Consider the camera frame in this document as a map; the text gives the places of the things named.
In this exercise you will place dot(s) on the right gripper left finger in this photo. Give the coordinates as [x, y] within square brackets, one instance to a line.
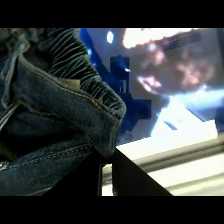
[81, 180]

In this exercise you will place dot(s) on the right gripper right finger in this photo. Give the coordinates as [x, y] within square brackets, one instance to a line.
[133, 180]

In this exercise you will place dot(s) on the blue jeans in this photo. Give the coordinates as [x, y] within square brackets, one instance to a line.
[56, 110]

